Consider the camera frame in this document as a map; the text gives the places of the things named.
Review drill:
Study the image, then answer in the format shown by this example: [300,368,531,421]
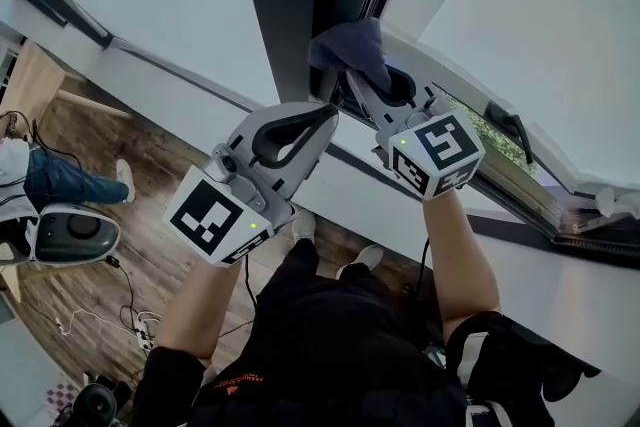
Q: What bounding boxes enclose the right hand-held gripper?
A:
[344,63,488,203]

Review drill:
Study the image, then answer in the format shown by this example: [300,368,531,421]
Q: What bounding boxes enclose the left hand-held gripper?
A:
[161,100,341,270]

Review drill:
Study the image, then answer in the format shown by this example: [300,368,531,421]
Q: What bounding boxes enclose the dark grey cloth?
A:
[306,16,417,105]

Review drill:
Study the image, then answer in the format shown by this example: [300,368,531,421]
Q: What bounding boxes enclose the dark window frame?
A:
[232,0,640,267]

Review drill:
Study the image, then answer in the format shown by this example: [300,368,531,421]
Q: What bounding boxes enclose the person's left forearm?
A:
[153,256,247,362]

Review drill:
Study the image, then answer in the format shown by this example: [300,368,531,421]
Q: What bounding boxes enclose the person's right forearm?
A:
[421,187,502,342]

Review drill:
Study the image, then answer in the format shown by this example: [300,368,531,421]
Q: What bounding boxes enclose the person's left white shoe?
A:
[290,209,318,242]

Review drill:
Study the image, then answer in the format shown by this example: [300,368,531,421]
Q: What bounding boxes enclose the person's white shoe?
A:
[290,209,318,242]
[335,243,386,281]

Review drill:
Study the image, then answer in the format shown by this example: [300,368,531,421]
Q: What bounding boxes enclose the green foliage outside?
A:
[443,91,539,177]

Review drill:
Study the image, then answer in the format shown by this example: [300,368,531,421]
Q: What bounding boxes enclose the black trousers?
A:
[286,236,387,297]

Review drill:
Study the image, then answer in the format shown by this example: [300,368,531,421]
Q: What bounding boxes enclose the person's right white shoe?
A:
[335,243,386,281]

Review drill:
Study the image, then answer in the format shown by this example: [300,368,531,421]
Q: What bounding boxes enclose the black shirt with orange print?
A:
[131,259,551,427]

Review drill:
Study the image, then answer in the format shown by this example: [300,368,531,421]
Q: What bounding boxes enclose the white power strip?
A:
[133,311,163,353]

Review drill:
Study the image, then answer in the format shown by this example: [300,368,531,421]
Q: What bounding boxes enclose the crumpled white paper tissue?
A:
[593,184,640,220]

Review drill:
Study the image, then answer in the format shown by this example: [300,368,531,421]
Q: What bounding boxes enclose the light wooden table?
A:
[0,39,135,127]

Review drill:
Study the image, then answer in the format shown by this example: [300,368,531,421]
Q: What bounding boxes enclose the light wooden furniture leg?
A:
[0,263,25,305]

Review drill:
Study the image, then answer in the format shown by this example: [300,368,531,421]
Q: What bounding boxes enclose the black office chair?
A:
[524,339,604,407]

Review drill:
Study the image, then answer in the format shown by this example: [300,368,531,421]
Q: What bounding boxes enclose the purple checkered board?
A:
[45,381,83,413]

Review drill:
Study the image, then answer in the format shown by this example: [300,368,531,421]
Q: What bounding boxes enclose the black window handle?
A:
[486,101,536,167]

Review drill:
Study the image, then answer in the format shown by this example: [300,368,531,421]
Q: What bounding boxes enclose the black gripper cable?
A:
[242,253,260,312]
[413,236,432,302]

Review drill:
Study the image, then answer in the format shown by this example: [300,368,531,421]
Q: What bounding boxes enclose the black power adapter cable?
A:
[104,253,149,329]

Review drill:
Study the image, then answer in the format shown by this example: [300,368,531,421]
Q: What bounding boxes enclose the white floor cable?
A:
[53,306,164,339]

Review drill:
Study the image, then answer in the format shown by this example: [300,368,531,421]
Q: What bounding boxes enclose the black round camera device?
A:
[71,371,132,427]

